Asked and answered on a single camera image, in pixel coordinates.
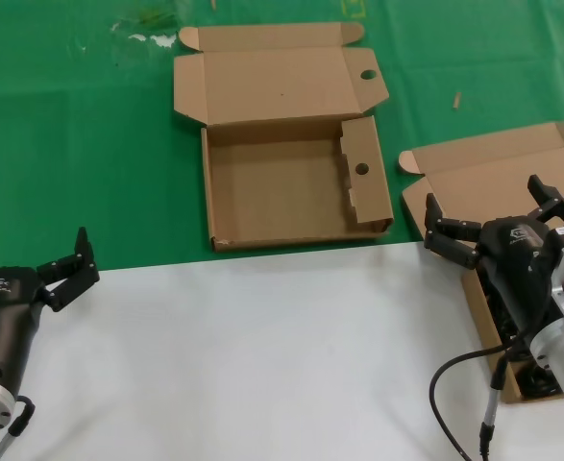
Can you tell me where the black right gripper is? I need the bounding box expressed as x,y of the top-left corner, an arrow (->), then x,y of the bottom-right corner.
423,174 -> 564,338

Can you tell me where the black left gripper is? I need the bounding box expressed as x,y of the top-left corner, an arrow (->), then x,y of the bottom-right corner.
0,226 -> 101,391

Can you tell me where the brown cardboard mailer box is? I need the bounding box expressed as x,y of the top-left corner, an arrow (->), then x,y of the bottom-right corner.
173,21 -> 396,252
397,121 -> 564,404

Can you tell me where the green table cloth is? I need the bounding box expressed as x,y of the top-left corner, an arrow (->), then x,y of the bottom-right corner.
0,0 -> 564,273

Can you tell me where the clear plastic scrap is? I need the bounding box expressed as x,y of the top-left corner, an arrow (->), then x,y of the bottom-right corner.
110,7 -> 180,49

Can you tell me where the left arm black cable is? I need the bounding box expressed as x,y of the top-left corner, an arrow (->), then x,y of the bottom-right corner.
0,394 -> 37,461

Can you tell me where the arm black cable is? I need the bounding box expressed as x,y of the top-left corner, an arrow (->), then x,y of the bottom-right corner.
0,394 -> 37,461
429,330 -> 547,461

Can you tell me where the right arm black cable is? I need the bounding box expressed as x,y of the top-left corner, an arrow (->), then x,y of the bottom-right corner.
429,330 -> 547,461

